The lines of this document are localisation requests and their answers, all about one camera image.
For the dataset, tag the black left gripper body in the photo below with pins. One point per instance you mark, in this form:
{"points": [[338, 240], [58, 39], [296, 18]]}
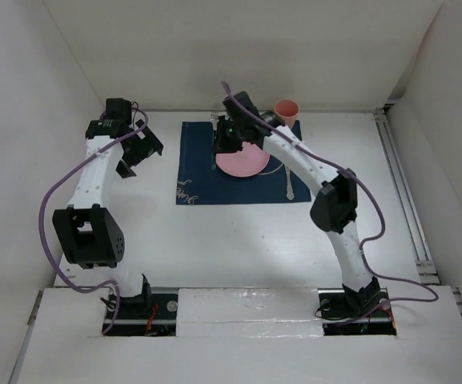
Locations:
{"points": [[139, 149]]}

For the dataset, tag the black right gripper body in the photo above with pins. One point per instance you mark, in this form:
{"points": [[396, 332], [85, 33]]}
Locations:
{"points": [[230, 138]]}

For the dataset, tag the pink plastic plate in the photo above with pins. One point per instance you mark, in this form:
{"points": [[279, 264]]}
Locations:
{"points": [[247, 162]]}

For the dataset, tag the pink plastic cup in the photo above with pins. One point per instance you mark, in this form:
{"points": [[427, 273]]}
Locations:
{"points": [[288, 111]]}

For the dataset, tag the dark blue cloth placemat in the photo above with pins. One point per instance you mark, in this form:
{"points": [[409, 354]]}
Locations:
{"points": [[198, 184]]}

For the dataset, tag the fork with green handle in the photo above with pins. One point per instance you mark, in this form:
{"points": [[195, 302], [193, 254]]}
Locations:
{"points": [[214, 118]]}

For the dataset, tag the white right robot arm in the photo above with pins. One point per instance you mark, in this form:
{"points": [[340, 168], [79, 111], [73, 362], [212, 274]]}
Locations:
{"points": [[334, 208]]}

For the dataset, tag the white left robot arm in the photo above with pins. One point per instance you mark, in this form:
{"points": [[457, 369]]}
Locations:
{"points": [[87, 232]]}

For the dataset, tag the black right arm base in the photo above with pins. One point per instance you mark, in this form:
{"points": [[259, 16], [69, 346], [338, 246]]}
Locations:
{"points": [[345, 312]]}

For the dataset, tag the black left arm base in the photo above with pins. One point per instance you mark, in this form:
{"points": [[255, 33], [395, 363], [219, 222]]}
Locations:
{"points": [[153, 313]]}

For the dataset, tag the aluminium rail front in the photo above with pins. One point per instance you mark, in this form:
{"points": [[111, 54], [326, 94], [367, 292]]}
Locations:
{"points": [[221, 305]]}

